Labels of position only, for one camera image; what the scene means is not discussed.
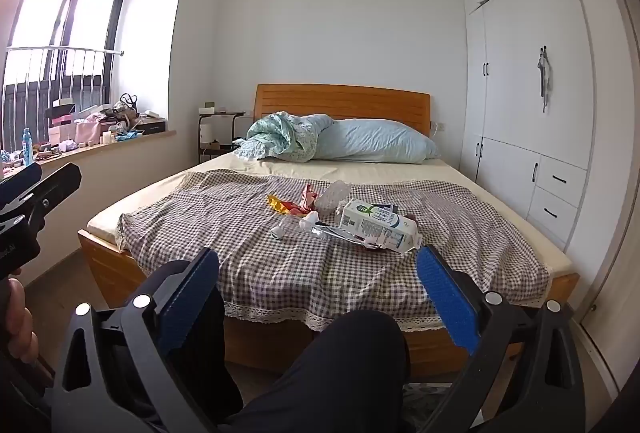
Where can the metal window railing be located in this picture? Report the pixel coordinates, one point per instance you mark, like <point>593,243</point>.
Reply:
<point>60,63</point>

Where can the stack of pink boxes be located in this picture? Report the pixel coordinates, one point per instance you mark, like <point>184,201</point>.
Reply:
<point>61,123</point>

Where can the yellow wrapper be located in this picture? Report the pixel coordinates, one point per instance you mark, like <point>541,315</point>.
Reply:
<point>279,204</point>

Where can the brown checked blanket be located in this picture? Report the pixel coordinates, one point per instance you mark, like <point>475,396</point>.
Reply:
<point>225,233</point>

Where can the dark handbag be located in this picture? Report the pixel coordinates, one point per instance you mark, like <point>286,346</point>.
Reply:
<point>127,110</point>

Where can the white cylinder lamp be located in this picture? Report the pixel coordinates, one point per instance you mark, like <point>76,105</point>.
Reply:
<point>206,134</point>

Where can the person's right leg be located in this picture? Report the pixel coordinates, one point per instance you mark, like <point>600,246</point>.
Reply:
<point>325,373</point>

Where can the blue water bottle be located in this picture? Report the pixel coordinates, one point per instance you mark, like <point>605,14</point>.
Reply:
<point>27,148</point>

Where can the white wardrobe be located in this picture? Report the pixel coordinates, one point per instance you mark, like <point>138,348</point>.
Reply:
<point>515,103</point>

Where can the white box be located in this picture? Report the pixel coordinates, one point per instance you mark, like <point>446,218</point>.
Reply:
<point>212,108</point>

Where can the black box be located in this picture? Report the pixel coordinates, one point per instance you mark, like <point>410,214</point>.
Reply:
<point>150,127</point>

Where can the green floral quilt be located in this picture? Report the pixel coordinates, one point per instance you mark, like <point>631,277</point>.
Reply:
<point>280,133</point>

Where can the silver foil wrapper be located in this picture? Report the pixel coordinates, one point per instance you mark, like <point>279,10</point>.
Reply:
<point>340,235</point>

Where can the pink bag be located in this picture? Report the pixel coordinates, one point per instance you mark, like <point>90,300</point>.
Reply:
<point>88,132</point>

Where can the blue box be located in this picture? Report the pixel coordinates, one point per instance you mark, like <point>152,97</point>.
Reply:
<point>386,208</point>

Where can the black side table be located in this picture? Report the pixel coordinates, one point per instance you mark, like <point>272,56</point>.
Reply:
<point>220,114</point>

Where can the light blue pillow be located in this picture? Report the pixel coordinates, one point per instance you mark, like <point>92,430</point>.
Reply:
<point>380,140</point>

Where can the red and white wrapper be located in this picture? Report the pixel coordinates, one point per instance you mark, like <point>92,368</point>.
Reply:
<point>309,200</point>

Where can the person's left hand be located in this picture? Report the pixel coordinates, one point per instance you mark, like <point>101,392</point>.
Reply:
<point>15,323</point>

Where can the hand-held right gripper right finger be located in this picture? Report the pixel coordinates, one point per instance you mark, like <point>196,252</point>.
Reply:
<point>445,298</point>

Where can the white carton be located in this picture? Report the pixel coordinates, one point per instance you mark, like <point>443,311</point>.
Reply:
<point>370,223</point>

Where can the white wall socket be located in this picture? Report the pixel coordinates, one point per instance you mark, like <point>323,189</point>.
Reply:
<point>439,127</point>

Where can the grey item hanging on wardrobe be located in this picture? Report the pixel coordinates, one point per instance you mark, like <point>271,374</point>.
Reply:
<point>544,78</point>

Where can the pale door panel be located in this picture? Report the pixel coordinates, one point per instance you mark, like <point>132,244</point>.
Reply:
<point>615,163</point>

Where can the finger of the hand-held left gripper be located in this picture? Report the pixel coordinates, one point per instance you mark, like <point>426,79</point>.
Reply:
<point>60,183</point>
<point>22,183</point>

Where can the dark framed window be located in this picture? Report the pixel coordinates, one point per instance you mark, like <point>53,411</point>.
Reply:
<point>75,13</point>

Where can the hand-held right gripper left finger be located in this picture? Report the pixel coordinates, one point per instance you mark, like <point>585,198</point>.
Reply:
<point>187,293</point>

